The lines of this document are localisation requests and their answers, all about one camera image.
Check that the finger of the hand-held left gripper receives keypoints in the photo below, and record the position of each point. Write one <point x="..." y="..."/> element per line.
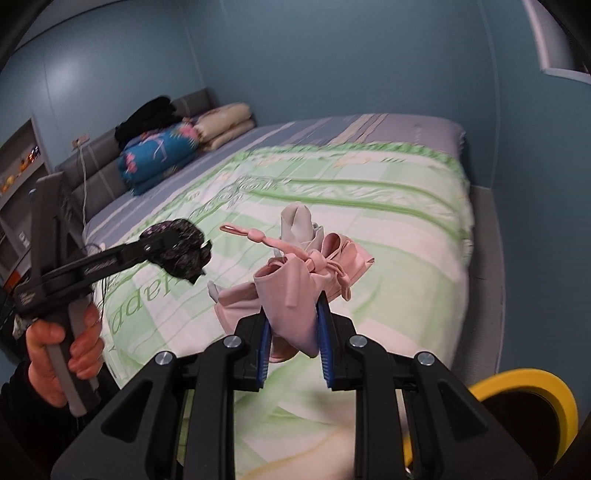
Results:
<point x="138" y="251"/>

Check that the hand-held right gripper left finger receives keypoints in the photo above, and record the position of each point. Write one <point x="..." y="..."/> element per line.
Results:
<point x="264" y="350"/>

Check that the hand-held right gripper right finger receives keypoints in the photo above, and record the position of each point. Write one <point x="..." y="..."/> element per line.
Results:
<point x="324" y="355"/>

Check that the black lace cloth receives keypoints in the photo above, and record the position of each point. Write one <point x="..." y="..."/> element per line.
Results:
<point x="184" y="258"/>

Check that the yellow rimmed bin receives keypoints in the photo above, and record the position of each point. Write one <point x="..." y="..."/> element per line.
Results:
<point x="521" y="379"/>

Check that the person's left forearm black sleeve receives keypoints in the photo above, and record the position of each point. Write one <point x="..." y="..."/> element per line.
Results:
<point x="27" y="438"/>

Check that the person's left hand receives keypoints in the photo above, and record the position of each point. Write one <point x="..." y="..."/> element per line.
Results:
<point x="41" y="360"/>

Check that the white shelf unit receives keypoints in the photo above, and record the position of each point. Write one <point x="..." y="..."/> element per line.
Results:
<point x="18" y="203"/>

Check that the grey padded headboard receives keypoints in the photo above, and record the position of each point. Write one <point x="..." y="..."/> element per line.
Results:
<point x="97" y="161"/>

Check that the blue floral folded quilt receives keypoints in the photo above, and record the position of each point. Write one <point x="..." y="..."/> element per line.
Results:
<point x="157" y="154"/>

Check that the green patterned blanket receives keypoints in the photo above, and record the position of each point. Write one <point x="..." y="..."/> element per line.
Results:
<point x="392" y="240"/>

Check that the black folded clothing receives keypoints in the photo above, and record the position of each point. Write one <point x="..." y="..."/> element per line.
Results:
<point x="145" y="117"/>

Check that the beige folded quilt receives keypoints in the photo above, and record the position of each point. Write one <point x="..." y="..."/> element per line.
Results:
<point x="226" y="120"/>

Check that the bed with striped sheet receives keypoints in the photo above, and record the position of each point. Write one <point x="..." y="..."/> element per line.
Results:
<point x="360" y="129"/>

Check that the wall socket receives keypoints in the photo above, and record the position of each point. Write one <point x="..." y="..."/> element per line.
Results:
<point x="80" y="141"/>

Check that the grey bed frame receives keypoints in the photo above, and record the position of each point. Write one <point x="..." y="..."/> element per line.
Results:
<point x="485" y="277"/>

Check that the grey window frame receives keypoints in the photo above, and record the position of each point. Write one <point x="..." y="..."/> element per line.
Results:
<point x="549" y="41"/>

